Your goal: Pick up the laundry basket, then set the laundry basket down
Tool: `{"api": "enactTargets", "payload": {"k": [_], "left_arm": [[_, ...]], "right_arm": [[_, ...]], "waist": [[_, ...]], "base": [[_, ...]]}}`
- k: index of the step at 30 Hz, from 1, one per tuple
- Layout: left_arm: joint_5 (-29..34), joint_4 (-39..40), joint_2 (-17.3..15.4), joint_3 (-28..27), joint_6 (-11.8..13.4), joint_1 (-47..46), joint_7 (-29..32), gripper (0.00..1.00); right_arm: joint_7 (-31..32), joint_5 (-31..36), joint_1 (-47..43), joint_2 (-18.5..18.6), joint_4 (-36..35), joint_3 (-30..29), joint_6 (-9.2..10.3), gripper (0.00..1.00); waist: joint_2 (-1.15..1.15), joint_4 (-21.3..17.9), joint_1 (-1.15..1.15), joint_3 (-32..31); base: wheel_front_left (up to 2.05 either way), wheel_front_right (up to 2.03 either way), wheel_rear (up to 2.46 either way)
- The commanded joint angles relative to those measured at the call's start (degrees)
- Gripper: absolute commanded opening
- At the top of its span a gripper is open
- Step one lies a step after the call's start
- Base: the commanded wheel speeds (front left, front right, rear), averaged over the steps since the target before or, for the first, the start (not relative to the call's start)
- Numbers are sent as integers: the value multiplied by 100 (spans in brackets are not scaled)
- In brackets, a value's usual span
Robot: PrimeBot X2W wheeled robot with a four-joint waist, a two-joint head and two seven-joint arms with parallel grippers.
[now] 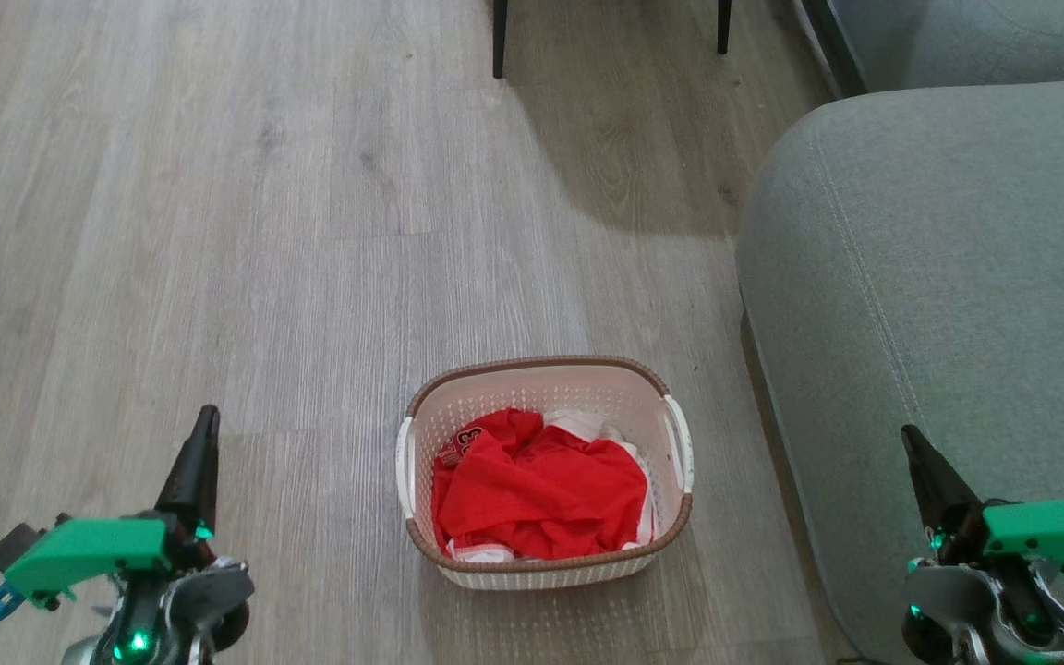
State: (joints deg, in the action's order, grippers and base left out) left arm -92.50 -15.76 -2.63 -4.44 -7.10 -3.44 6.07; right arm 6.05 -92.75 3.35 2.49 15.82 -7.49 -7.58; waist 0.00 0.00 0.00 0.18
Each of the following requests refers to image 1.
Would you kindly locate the black furniture leg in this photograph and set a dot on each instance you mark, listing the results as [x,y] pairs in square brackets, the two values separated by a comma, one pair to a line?
[499,37]
[724,26]

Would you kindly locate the white laundry basket brown rim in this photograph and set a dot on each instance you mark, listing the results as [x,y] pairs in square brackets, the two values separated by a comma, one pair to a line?
[550,383]

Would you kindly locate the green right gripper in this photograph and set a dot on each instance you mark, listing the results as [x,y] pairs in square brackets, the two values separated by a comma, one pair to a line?
[1049,536]

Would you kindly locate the grey fabric sofa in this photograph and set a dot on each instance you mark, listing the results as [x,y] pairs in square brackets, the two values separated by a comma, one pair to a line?
[948,305]

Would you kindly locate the grey sofa cushion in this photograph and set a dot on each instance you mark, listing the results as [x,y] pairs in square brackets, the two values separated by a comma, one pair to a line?
[985,37]

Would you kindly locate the red jersey shirt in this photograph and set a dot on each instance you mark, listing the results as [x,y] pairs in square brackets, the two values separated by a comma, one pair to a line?
[532,489]

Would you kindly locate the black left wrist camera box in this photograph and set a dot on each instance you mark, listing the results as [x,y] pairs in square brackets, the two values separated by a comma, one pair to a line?
[13,545]

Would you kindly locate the white garment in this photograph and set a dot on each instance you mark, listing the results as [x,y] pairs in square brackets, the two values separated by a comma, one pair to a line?
[587,425]

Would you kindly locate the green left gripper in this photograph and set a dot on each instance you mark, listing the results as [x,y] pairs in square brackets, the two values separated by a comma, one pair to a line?
[89,550]

